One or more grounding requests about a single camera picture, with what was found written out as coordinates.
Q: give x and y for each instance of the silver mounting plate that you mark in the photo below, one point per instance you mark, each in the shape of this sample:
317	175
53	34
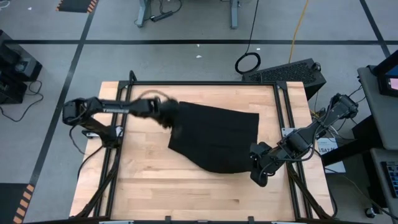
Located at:
89	134
286	132

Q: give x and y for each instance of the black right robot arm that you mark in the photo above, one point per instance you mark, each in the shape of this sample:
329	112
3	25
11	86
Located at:
311	137

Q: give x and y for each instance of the black aluminium table frame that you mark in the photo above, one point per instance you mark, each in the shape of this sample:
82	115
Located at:
202	83

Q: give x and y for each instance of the silver edge bracket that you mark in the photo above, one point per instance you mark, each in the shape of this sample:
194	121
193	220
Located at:
116	222
289	222

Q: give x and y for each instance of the black monitor with blue screen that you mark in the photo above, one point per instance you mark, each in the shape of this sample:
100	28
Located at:
388	81

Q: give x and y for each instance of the black hazard striped mat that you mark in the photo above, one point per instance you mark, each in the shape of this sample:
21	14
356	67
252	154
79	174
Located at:
76	5
9	202

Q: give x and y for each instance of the grey desk leg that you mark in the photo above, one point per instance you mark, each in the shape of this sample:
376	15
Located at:
142	14
234	15

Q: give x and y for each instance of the black equipment case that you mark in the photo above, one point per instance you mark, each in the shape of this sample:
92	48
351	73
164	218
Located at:
12	62

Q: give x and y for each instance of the black cloth napkin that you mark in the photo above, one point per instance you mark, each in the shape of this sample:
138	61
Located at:
214	137

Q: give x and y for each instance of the white paper sheet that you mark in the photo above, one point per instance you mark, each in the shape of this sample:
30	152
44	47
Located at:
332	144

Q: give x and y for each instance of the black keyboard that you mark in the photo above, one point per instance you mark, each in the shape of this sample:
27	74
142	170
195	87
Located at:
392	179

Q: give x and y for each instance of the black perforated computer tower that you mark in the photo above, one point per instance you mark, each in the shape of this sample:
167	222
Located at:
286	73

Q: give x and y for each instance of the grey side table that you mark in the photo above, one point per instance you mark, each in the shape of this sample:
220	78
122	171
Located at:
382	118

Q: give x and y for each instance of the grey desk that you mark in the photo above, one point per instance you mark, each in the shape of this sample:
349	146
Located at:
377	186

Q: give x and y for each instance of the black caster wheel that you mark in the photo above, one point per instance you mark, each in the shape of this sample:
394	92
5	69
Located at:
370	213

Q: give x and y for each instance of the black desk base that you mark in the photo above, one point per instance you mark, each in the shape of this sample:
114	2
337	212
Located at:
363	133

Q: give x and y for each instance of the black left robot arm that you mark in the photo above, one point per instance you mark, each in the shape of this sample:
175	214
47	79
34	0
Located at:
112	109

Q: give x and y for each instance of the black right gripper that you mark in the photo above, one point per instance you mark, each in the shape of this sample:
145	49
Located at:
265	163

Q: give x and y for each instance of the black power strip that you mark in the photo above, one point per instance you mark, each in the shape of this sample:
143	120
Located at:
161	16

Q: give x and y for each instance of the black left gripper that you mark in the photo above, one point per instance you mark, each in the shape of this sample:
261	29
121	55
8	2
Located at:
166	113

